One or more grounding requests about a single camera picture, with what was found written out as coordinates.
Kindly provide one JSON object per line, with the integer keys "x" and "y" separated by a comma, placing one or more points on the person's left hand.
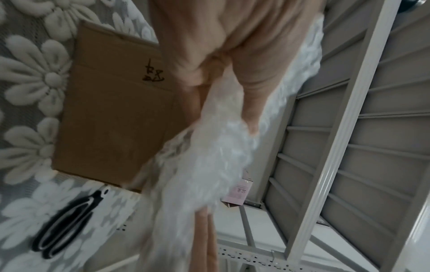
{"x": 235, "y": 39}

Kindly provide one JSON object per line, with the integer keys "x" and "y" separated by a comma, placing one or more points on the person's right hand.
{"x": 205, "y": 239}

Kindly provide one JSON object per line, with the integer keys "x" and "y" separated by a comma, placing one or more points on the large bubble wrap sheet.
{"x": 215, "y": 159}

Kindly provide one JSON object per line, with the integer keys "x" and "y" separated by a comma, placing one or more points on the brown cardboard box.
{"x": 111, "y": 119}

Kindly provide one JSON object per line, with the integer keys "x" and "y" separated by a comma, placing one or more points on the pink paper box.
{"x": 240, "y": 191}

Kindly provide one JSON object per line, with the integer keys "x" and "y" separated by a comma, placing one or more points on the white metal shelving rack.
{"x": 352, "y": 106}

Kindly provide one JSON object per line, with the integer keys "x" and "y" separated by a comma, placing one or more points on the white floral lace tablecloth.
{"x": 33, "y": 79}

